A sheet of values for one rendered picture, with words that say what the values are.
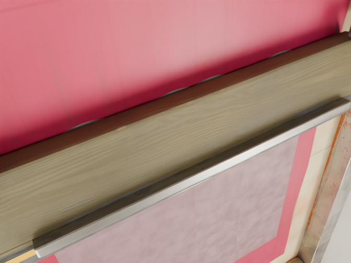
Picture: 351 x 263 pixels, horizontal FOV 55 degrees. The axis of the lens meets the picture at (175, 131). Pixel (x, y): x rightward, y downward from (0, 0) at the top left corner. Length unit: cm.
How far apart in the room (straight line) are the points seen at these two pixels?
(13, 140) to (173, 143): 13
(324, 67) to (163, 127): 19
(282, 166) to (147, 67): 29
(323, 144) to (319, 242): 25
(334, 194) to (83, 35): 50
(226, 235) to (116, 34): 38
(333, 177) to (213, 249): 23
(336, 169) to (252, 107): 30
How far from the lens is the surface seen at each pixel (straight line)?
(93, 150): 27
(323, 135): 55
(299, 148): 52
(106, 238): 40
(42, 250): 29
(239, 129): 33
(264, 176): 50
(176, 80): 31
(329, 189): 64
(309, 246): 77
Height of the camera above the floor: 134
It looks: 14 degrees down
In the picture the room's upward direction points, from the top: 152 degrees clockwise
